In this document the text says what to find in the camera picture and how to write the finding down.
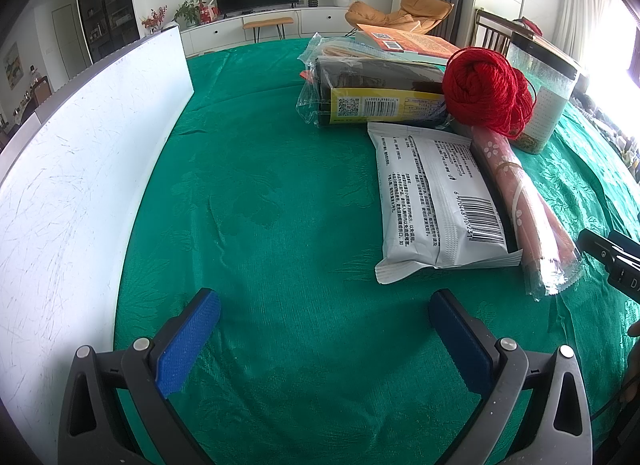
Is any wooden bench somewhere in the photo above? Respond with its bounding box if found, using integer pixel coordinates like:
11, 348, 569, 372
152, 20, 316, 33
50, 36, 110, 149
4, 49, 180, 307
243, 16, 294, 43

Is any green tablecloth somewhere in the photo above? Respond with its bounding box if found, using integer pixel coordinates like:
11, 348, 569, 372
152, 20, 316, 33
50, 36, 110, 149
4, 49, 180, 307
112, 36, 640, 465

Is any red yarn ball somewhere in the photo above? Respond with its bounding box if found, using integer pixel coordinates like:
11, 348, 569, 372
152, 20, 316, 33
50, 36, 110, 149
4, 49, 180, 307
442, 46, 523, 128
505, 70, 537, 140

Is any orange lounge chair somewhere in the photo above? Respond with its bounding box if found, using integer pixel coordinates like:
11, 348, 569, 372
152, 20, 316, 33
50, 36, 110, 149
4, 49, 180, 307
345, 0, 455, 38

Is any white curtain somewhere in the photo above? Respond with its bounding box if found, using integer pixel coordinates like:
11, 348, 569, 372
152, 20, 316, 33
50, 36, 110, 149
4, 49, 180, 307
550, 0, 601, 63

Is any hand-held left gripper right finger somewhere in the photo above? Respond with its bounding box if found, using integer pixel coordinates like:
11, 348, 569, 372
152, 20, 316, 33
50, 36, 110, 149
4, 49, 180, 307
429, 289, 593, 465

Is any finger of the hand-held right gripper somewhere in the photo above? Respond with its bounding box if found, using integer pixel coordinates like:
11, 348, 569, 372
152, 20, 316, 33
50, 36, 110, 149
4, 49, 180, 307
576, 228, 640, 268

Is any white tv cabinet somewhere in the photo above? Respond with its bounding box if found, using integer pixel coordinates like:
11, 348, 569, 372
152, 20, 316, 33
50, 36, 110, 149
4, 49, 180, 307
177, 6, 351, 58

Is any white storage box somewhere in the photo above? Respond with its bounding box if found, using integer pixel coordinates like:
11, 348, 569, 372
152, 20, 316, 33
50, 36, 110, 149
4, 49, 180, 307
0, 25, 195, 426

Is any wooden slatted chair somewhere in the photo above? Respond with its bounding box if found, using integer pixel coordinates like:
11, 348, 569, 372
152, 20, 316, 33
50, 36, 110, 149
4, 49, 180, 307
472, 8, 521, 53

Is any red flower arrangement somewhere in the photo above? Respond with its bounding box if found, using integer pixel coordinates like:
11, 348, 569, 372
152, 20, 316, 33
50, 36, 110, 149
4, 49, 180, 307
141, 6, 168, 36

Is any clear jar with black lid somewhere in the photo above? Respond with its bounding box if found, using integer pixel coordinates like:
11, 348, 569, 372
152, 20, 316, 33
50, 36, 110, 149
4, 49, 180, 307
505, 31, 581, 155

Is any cotton swab bag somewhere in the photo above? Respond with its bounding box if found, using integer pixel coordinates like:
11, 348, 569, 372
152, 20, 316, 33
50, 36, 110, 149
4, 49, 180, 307
299, 32, 446, 68

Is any pink roll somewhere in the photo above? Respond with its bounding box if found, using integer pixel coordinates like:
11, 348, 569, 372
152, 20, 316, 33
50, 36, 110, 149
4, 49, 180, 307
470, 128, 583, 302

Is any person's right hand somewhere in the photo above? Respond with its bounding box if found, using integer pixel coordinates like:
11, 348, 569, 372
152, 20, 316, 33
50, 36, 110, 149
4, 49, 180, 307
619, 321, 640, 405

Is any orange book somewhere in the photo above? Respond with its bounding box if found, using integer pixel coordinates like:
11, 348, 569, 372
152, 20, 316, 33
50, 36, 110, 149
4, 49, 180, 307
356, 24, 463, 63

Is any dark bookshelf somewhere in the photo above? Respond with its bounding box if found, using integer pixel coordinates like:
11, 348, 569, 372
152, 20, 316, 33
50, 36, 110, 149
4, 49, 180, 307
75, 0, 141, 63

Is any black packet with yellow label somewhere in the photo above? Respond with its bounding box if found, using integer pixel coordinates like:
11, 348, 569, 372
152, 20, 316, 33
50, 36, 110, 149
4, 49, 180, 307
297, 56, 453, 130

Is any potted plant with red box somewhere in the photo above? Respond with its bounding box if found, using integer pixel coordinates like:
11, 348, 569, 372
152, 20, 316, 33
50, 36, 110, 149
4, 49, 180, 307
174, 0, 221, 28

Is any white barcode packet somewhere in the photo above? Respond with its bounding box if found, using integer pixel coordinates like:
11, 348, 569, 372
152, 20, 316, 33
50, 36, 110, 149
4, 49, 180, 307
367, 121, 523, 286

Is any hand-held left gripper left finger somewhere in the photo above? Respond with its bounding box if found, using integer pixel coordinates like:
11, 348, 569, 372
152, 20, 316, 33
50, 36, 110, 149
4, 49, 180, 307
57, 287, 222, 465

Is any framed wall picture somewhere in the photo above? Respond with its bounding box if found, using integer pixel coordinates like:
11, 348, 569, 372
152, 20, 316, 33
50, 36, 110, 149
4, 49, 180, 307
2, 42, 23, 83

